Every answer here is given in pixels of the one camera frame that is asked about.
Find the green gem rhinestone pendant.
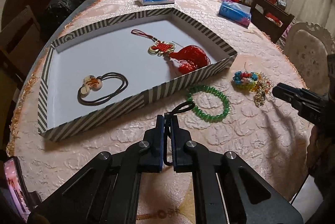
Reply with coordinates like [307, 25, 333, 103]
[254, 73, 275, 107]

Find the colourful flower bead bracelet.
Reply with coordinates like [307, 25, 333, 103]
[232, 70, 260, 90]

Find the white pendant black cord necklace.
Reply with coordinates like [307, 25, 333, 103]
[77, 71, 130, 106]

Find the green bead bracelet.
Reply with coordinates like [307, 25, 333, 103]
[186, 84, 231, 124]

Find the black hair tie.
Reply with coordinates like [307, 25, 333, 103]
[162, 100, 196, 167]

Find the red chinese knot tassel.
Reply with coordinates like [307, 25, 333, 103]
[131, 29, 211, 75]

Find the person's right hand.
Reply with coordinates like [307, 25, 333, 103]
[306, 126, 334, 220]

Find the white ornate upholstered chair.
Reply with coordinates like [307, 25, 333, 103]
[283, 22, 334, 95]

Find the dark wooden chair right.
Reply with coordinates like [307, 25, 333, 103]
[250, 0, 294, 43]

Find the dark wooden chair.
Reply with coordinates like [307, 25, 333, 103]
[1, 6, 44, 149]
[250, 0, 294, 43]

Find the pink embossed tablecloth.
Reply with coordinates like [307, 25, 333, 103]
[7, 0, 311, 223]

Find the blue tissue pack far right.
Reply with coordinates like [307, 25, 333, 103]
[219, 1, 251, 28]

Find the striped black white tray box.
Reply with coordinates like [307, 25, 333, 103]
[37, 7, 237, 142]

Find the dark wooden chair left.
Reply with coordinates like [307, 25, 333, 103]
[1, 6, 44, 149]

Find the black plastic bag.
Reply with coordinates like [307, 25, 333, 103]
[40, 0, 85, 41]

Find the smartphone on mount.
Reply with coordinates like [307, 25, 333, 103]
[3, 156, 33, 223]

